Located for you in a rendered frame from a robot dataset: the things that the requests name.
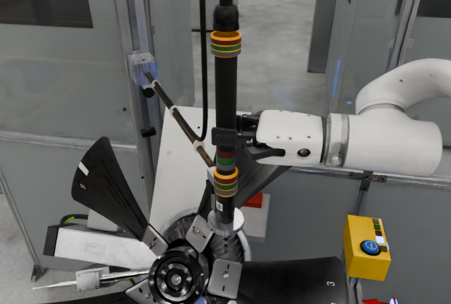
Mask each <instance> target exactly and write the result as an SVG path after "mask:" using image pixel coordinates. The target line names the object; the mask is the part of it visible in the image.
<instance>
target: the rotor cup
mask: <svg viewBox="0 0 451 304"><path fill-rule="evenodd" d="M190 249H193V251H192V252H188V250H190ZM218 258H219V257H218V255H217V252H216V251H215V249H214V248H213V246H212V245H210V247H209V249H208V251H207V253H206V255H204V254H203V253H202V252H198V251H197V250H196V249H195V248H194V247H193V246H192V245H191V244H190V243H189V242H188V241H187V239H186V236H184V237H181V238H178V239H176V240H174V241H173V242H171V243H170V245H169V247H168V248H167V250H166V252H163V253H162V254H161V255H159V256H158V257H157V258H156V260H155V261H154V262H153V263H152V266H151V268H150V272H149V275H148V285H149V288H150V292H151V294H152V296H153V298H154V299H155V300H156V301H157V302H158V303H159V304H195V303H196V302H197V301H198V300H199V298H200V297H201V296H203V295H205V296H207V292H208V290H207V288H208V285H209V280H210V277H211V273H212V270H213V265H214V262H215V260H216V259H218ZM174 274H178V275H179V276H180V277H181V282H180V283H179V284H178V285H174V284H172V282H171V277H172V276H173V275H174ZM207 279H208V283H207V284H206V285H205V281H206V280H207Z"/></svg>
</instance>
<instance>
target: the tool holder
mask: <svg viewBox="0 0 451 304"><path fill-rule="evenodd" d="M215 167H216V166H213V167H210V168H207V178H208V179H207V180H206V186H207V188H208V189H209V191H210V193H211V208H212V211H211V212H210V213H209V215H208V218H207V220H206V222H208V226H209V229H210V230H211V231H212V232H214V233H215V234H218V235H221V236H231V235H234V234H236V233H238V232H239V231H240V230H241V229H242V228H243V226H244V215H243V213H242V212H241V211H240V210H239V209H237V208H235V211H234V220H233V222H231V223H229V224H223V223H220V222H219V221H218V219H217V206H216V193H215V191H214V182H213V170H214V168H215Z"/></svg>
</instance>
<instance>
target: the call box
mask: <svg viewBox="0 0 451 304"><path fill-rule="evenodd" d="M373 225H374V223H373V222H372V217H362V216H357V215H348V216H347V218H346V224H345V227H344V232H343V240H344V251H345V257H346V268H347V274H348V276H353V277H358V278H366V279H370V280H376V281H384V279H385V277H386V274H387V271H388V269H389V265H390V263H391V257H390V254H389V249H388V245H387V241H386V237H385V233H384V229H383V225H382V221H381V219H379V224H377V225H380V227H381V230H379V231H382V235H383V236H379V237H383V240H384V243H380V242H377V236H376V235H375V229H374V226H373ZM365 240H371V241H373V242H376V243H377V244H378V246H379V250H378V252H377V253H375V254H371V253H368V252H367V251H365V250H364V248H363V243H364V242H365ZM380 246H386V247H387V250H388V252H381V249H380Z"/></svg>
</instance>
